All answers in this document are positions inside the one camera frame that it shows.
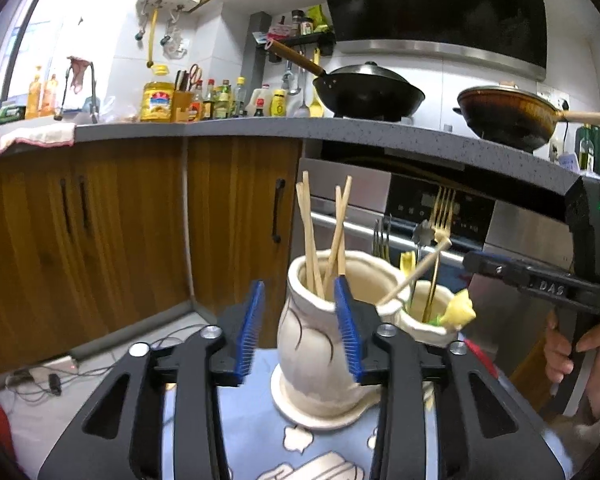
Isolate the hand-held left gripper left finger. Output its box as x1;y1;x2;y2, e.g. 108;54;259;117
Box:
36;280;267;480

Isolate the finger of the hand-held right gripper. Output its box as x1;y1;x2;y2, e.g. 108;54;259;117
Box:
461;250;532;292

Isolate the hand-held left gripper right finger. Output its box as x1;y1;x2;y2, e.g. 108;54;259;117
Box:
333;275;570;480

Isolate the cream ceramic utensil holder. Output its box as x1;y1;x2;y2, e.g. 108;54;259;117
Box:
271;252;473;431

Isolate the bamboo chopstick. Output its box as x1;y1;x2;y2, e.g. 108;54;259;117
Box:
377;236;453;306
324;175;354;288
301;171;317;281
334;186;348;277
296;183;326;298

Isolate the metal fork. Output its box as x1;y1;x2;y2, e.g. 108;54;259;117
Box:
422;186;457;323
372;215;394;264

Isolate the metal spoon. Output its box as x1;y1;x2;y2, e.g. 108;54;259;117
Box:
411;219;435;271

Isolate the person's right hand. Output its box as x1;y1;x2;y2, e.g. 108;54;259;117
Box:
544;310;600;418

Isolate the built-in steel oven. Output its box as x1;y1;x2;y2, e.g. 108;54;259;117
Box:
300;157;581;393

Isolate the yellow plastic utensil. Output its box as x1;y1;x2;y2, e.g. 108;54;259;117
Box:
437;289;477;333

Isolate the green glass bottle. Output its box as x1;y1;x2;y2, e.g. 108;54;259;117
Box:
577;124;597;172

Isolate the blue printed cloth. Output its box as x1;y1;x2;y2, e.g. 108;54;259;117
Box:
161;337;488;480

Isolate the white pipe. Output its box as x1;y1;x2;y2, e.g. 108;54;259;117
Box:
181;137;201;312

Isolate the wooden kitchen cabinet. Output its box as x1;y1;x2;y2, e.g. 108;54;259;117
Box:
0;136;305;377

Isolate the brown frying pan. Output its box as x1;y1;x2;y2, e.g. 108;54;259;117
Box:
452;84;600;154

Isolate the white power strip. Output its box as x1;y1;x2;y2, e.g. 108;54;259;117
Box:
44;356;82;375

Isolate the grey kitchen countertop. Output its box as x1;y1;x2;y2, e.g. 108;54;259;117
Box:
0;116;600;202

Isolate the black wok with lid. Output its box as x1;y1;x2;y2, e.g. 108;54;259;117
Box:
269;40;427;122

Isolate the hanging yellow spatula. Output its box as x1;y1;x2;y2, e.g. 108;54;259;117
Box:
307;49;327;119

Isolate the row of sauce bottles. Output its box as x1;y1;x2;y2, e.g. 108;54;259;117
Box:
190;76;289;121

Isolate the wooden knife block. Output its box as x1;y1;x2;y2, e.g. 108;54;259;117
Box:
172;69;203;124

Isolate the yellow cooking oil bottle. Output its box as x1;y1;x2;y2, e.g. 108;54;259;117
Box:
140;81;176;123

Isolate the hanging steel ladle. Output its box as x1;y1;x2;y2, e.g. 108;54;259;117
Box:
280;59;302;97

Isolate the black range hood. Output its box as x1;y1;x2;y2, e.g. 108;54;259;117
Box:
314;0;549;82

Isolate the steel kitchen faucet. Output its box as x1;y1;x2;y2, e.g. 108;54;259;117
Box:
54;56;102;125

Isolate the white pink towel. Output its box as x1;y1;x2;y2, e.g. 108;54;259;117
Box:
0;122;77;154

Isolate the black spice rack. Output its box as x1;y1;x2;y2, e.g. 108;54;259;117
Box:
249;10;337;80

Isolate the orange bottle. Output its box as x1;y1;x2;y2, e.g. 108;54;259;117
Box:
26;65;44;119
42;74;61;114

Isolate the green box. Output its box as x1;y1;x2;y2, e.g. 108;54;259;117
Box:
0;104;27;127

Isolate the silver oven handle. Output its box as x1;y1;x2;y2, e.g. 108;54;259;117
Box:
310;210;486;267

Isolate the black cabinet handle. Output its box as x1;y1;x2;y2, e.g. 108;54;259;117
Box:
78;175;92;234
60;177;74;237
272;178;286;244

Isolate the yellow gas hose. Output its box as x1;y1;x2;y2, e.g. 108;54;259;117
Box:
146;7;169;74

